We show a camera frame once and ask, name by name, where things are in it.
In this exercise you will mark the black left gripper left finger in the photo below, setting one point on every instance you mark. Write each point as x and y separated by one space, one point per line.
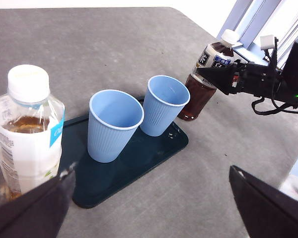
34 210

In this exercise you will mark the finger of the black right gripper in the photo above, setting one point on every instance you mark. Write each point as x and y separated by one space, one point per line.
218 79

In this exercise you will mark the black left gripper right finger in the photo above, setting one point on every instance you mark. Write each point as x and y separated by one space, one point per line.
270 210

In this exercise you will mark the dark oolong tea bottle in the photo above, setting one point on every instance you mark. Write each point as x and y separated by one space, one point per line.
198 99

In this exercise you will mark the jasmine tea bottle white label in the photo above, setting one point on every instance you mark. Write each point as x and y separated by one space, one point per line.
27 143

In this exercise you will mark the blue ribbed plastic cup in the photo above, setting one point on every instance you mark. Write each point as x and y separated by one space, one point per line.
159 116
109 138

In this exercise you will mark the white fuzzy object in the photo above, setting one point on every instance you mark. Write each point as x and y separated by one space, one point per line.
294 187

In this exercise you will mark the dark rectangular tray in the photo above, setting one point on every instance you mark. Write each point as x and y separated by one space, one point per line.
129 171

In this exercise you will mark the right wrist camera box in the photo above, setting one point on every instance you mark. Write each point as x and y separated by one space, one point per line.
267 42

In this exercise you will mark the pale blue window frame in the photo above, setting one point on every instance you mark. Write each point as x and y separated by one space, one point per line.
232 15

